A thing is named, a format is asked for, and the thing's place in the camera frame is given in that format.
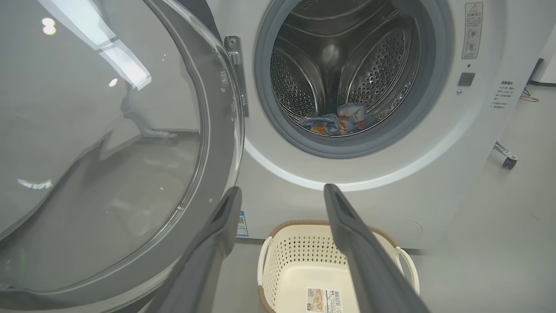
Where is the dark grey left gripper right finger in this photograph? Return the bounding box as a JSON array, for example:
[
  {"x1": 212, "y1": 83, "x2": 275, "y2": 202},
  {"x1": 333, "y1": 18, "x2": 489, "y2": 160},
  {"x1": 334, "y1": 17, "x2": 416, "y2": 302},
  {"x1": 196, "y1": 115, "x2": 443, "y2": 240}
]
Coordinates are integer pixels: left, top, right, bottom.
[{"x1": 323, "y1": 183, "x2": 431, "y2": 313}]

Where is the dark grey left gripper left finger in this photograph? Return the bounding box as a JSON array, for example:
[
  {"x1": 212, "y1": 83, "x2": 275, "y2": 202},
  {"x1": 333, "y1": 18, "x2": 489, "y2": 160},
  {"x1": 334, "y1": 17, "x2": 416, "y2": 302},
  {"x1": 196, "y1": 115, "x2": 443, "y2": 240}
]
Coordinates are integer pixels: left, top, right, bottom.
[{"x1": 145, "y1": 186, "x2": 243, "y2": 313}]

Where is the dark round glass washer door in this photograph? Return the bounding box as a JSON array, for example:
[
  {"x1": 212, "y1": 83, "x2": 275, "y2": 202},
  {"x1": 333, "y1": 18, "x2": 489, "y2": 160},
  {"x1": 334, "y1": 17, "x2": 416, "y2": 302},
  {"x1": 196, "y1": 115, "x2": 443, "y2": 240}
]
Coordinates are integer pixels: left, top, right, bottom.
[{"x1": 0, "y1": 0, "x2": 246, "y2": 313}]

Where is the cream perforated basket brown rim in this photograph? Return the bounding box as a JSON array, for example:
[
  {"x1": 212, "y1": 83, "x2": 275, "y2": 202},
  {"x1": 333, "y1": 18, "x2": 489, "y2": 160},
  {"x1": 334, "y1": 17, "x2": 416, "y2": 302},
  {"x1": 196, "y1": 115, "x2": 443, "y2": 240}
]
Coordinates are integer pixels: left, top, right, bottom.
[{"x1": 257, "y1": 219, "x2": 421, "y2": 313}]

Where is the white front-load washing machine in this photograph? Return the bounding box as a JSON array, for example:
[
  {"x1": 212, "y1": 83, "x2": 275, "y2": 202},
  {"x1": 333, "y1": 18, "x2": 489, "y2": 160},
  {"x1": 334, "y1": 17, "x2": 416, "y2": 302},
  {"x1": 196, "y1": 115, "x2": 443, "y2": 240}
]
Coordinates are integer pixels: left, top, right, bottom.
[{"x1": 203, "y1": 0, "x2": 556, "y2": 251}]

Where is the grey rubber door seal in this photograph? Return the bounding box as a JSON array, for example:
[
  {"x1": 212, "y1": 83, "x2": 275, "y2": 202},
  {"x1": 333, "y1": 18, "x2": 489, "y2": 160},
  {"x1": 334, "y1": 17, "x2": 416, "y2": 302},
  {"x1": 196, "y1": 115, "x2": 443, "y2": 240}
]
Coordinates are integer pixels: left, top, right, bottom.
[{"x1": 254, "y1": 0, "x2": 455, "y2": 160}]

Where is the blue energy label sticker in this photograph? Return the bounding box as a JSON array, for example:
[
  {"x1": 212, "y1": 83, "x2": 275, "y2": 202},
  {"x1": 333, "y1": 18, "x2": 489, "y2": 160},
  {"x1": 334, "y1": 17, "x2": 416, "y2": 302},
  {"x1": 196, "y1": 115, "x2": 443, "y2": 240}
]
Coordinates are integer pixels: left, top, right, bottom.
[{"x1": 236, "y1": 210, "x2": 249, "y2": 238}]

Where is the paper product label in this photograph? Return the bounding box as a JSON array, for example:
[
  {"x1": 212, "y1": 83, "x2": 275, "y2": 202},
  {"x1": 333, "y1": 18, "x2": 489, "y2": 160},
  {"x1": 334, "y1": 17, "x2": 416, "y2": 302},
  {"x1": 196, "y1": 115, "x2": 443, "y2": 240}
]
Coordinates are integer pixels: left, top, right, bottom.
[{"x1": 306, "y1": 286, "x2": 344, "y2": 313}]

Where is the steel perforated washer drum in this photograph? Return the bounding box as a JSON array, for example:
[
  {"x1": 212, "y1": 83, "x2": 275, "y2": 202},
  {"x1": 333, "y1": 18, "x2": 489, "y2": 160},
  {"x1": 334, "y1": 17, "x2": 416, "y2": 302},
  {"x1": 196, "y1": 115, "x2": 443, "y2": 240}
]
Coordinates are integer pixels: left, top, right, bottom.
[{"x1": 270, "y1": 0, "x2": 422, "y2": 138}]

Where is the grey warning label sticker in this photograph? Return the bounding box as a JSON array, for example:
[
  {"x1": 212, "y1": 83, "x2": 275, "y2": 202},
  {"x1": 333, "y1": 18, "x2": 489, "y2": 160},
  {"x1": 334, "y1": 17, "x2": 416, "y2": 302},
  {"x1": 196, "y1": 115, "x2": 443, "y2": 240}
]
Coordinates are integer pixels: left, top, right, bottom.
[{"x1": 461, "y1": 2, "x2": 484, "y2": 60}]

